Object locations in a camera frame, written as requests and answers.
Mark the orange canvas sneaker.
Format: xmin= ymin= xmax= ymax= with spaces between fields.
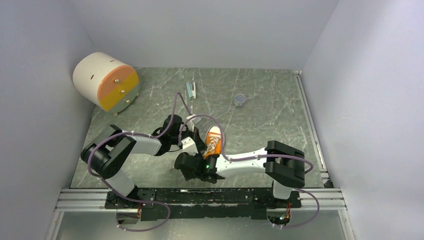
xmin=202 ymin=125 xmax=222 ymax=159

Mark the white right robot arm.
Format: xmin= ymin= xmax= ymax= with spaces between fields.
xmin=174 ymin=140 xmax=307 ymax=207

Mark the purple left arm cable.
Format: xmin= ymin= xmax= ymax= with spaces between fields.
xmin=86 ymin=92 xmax=193 ymax=233

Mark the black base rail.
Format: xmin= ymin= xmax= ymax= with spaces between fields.
xmin=104 ymin=187 xmax=302 ymax=221

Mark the white orange cylinder drum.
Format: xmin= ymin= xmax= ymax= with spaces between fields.
xmin=72 ymin=52 xmax=140 ymax=116

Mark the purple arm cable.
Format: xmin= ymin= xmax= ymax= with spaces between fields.
xmin=86 ymin=92 xmax=193 ymax=233
xmin=177 ymin=114 xmax=321 ymax=230

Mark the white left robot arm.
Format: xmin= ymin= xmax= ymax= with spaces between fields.
xmin=80 ymin=115 xmax=207 ymax=208

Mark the white shoelace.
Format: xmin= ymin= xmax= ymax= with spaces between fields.
xmin=205 ymin=132 xmax=222 ymax=155

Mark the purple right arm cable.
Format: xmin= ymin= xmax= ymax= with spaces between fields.
xmin=177 ymin=114 xmax=321 ymax=230

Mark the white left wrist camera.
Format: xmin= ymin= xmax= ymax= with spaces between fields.
xmin=187 ymin=114 xmax=202 ymax=126

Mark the small clear plastic jar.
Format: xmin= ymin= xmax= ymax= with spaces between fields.
xmin=234 ymin=93 xmax=247 ymax=107

